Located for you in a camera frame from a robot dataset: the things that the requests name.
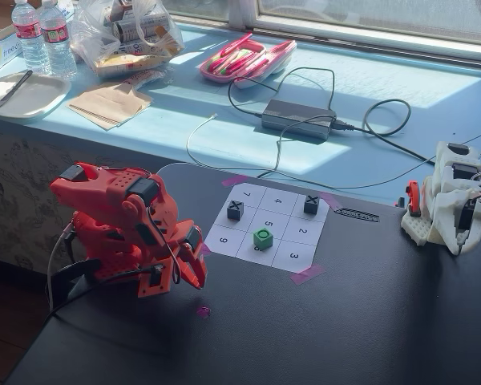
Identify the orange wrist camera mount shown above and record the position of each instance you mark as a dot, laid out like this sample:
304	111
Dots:
154	280

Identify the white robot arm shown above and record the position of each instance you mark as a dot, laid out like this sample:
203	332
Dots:
445	192

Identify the black table clamp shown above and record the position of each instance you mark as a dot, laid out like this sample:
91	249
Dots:
76	276

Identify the clear water bottle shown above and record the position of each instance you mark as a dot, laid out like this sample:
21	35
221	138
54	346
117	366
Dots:
30	44
58	48

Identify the white numbered grid paper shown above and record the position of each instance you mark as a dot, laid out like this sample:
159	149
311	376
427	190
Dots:
292	232

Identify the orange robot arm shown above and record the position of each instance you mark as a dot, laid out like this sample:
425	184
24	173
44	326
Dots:
116	188

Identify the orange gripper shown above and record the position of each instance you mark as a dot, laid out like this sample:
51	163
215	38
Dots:
192	257

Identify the brown paper napkins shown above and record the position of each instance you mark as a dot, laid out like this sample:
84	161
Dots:
108	102

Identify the black plastic knife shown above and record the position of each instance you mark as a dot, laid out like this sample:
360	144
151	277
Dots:
12	90

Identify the pink marker pen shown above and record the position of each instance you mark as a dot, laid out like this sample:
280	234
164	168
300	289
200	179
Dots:
236	44

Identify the green cube with circle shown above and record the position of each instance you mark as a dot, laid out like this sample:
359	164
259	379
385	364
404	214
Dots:
262	238

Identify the clear plastic bag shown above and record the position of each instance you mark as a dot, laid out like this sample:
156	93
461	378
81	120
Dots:
88	36

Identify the black power adapter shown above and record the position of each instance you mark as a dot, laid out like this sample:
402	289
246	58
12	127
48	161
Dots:
296	116

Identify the window frame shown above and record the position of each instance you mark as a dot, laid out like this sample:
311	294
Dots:
248	18

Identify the yellow snack box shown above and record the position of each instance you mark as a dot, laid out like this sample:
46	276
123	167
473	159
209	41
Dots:
120	64

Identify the small purple scrap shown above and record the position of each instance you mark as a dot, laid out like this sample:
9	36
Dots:
203	311

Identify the pink pencil case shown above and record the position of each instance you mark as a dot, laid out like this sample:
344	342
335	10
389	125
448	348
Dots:
260	72

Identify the black cube with X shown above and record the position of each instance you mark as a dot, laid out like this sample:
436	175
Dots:
235	210
311	204

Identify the small snack packet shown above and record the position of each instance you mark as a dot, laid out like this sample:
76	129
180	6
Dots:
144	77

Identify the white foam plate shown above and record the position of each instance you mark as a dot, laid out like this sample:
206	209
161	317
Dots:
36	96

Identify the striped black-white strip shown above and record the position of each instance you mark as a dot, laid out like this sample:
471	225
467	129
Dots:
358	214

